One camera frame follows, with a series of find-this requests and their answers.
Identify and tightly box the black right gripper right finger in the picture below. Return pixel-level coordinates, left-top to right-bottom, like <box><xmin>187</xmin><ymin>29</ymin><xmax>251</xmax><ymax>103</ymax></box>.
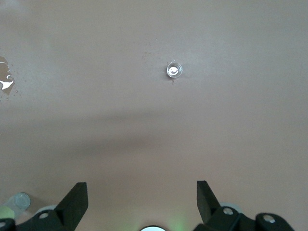
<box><xmin>193</xmin><ymin>180</ymin><xmax>295</xmax><ymax>231</ymax></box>

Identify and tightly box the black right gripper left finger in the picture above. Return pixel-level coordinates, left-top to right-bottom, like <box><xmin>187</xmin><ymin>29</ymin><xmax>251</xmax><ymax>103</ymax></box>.
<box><xmin>14</xmin><ymin>182</ymin><xmax>89</xmax><ymax>231</ymax></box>

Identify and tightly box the small clear glass cup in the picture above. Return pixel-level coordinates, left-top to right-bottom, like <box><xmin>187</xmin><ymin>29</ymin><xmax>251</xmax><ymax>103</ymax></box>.
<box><xmin>166</xmin><ymin>61</ymin><xmax>183</xmax><ymax>79</ymax></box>

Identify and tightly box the green bottle with clear base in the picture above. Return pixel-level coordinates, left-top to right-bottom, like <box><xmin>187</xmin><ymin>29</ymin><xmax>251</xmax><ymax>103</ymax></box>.
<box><xmin>0</xmin><ymin>192</ymin><xmax>31</xmax><ymax>221</ymax></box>

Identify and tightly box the brown liquid puddle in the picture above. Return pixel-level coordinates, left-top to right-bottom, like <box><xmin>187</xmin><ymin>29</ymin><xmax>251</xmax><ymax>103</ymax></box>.
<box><xmin>0</xmin><ymin>55</ymin><xmax>15</xmax><ymax>97</ymax></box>

